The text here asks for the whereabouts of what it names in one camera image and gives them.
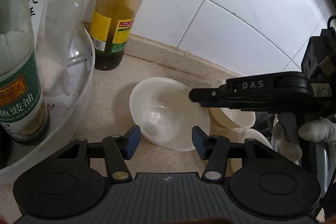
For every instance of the black gas stove top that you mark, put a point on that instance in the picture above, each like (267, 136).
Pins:
(315, 156)

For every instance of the green label fish soy bottle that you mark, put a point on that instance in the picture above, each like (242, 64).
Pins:
(24, 114)

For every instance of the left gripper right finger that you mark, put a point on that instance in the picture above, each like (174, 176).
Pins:
(215, 150)

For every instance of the cream bowl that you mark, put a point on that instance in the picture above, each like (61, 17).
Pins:
(233, 118)
(253, 141)
(162, 109)

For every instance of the cream bowl front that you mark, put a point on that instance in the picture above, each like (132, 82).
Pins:
(253, 141)

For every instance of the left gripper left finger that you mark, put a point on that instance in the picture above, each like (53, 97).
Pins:
(118, 149)

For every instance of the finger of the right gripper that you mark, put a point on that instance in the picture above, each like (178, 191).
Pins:
(210, 97)

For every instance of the clear plastic bag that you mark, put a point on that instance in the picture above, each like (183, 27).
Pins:
(56, 29)

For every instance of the gloved right hand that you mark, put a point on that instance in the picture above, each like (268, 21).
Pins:
(321, 130)

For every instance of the green yellow sauce bottle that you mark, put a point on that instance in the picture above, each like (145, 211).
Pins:
(111, 24)

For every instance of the cream bowl back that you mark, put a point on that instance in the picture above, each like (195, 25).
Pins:
(233, 118)

